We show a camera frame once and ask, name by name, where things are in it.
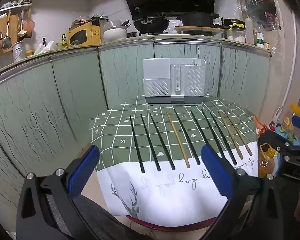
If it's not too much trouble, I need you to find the amber cooking oil bottle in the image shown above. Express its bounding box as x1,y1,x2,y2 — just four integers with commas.
257,142,278,178

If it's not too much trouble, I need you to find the orange bag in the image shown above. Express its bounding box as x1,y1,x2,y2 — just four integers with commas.
252,115,268,135

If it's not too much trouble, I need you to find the thin bamboo board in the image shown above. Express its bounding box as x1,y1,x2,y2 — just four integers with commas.
175,25,224,32

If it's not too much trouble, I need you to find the white plastic utensil holder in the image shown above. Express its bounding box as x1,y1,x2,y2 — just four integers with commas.
143,58,206,105

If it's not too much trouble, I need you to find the wooden cutting board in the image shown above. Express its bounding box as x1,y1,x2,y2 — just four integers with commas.
0,14,20,55

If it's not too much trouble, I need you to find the pink plastic ladle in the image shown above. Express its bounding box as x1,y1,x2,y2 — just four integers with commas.
24,9,35,38

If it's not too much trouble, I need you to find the clear canister white powder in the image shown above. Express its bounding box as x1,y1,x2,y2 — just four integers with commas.
226,24,245,43

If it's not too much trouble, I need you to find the metal utensil cylinder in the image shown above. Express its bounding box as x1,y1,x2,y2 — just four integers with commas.
12,41,24,62

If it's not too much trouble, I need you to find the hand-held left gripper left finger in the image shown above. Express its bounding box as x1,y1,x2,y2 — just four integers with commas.
16,144,100,240

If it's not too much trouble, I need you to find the yellow lid bottle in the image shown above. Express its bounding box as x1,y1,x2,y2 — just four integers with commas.
282,104,300,133

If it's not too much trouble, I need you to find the yellow microwave oven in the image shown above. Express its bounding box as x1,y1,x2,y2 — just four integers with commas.
67,21,102,47

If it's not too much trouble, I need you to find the white ceramic bowl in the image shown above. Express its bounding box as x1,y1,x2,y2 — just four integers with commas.
103,26,128,40

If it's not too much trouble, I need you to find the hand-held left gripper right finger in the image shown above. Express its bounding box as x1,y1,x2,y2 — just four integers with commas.
201,144,284,240

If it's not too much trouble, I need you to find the gas stove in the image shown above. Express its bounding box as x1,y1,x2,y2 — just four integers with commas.
127,30,213,38

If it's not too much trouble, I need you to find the white plastic bag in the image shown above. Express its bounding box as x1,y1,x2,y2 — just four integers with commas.
34,41,54,55

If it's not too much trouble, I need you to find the black wok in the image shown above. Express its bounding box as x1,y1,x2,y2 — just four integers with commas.
133,6,170,33

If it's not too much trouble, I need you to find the clear plastic bowl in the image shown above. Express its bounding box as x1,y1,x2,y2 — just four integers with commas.
104,20,122,30

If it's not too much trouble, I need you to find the white jar green label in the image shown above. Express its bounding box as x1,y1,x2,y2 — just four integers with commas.
256,32,265,48

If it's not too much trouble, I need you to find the white pipe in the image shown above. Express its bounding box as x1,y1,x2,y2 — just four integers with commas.
272,10,298,128

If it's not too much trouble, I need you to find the person's leg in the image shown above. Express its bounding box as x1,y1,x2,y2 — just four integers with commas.
72,195,150,240

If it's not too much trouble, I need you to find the green checked tablecloth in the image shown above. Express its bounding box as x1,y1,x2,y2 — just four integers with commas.
89,95,259,217

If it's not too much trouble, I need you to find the white wall rack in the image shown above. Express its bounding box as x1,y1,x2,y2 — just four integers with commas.
0,2,32,14

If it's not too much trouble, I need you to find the clear wall shelf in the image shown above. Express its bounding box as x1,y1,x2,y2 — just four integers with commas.
237,0,283,30

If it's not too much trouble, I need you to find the white squeeze bottle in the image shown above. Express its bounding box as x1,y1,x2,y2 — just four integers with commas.
245,15,255,44

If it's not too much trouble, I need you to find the black electric cooker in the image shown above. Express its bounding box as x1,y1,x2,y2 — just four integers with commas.
222,18,245,29

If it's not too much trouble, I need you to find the black cast iron pot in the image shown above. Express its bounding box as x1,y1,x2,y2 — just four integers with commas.
177,12,220,27

